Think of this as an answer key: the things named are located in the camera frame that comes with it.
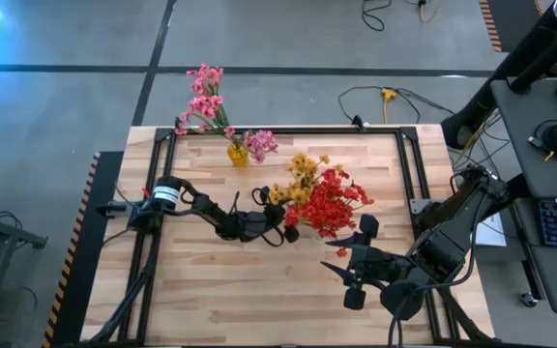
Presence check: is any white paper sheet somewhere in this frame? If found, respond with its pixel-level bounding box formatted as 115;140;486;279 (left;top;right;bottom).
471;213;509;249

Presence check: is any hazard striped floor strip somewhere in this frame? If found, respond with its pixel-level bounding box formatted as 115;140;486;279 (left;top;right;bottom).
478;0;505;54

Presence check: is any yellow power plug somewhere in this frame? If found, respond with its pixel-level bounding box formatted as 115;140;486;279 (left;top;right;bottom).
379;87;399;126

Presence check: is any black pole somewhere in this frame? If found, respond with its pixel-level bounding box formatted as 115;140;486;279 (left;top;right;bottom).
509;18;557;96

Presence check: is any grey desk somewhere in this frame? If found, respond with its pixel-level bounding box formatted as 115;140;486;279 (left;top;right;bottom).
488;78;557;316

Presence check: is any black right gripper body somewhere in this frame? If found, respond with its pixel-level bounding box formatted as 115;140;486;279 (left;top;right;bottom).
345;246;401;289

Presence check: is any hazard striped floor plate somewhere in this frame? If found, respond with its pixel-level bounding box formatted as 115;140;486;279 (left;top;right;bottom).
41;150;126;348

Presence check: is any black tower fan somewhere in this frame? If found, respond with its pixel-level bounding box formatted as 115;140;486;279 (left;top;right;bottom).
440;0;557;151

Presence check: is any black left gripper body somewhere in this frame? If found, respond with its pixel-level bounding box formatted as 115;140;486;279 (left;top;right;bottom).
236;204;287;243

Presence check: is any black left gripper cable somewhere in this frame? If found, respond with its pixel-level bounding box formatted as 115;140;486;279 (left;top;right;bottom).
227;186;287;249

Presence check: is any black aluminium table frame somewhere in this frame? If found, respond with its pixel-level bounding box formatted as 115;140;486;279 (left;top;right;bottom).
84;114;500;347

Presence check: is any clear glass vase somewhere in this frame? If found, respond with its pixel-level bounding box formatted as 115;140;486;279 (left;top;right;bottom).
307;225;329;245

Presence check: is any yellow glass vase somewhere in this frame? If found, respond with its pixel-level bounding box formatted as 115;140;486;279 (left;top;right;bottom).
225;140;251;169

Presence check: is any black floor cable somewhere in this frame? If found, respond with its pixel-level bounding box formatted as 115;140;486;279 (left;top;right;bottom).
337;85;459;128
360;0;394;33

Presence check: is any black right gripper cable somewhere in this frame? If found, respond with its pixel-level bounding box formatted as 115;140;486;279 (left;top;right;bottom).
386;192;479;348

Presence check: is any yellow floor cable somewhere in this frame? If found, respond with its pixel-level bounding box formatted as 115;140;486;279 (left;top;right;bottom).
418;0;442;26

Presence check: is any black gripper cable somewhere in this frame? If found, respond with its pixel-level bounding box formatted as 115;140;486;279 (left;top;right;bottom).
227;186;287;249
386;192;479;348

